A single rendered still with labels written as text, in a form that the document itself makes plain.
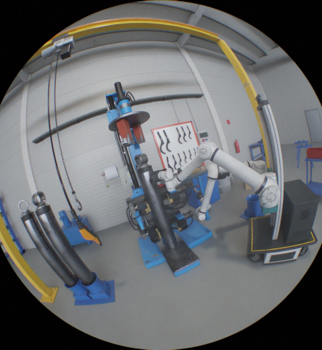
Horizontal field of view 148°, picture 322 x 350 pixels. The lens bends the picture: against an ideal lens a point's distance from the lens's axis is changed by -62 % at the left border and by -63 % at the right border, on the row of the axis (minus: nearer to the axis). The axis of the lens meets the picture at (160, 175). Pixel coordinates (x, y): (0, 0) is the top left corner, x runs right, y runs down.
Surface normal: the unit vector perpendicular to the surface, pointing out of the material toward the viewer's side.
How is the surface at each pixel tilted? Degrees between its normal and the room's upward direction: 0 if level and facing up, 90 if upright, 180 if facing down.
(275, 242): 0
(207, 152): 89
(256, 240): 0
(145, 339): 0
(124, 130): 90
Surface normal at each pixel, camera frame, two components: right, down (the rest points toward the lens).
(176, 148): 0.29, 0.06
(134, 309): -0.30, -0.94
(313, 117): -0.91, 0.33
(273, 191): -0.55, 0.26
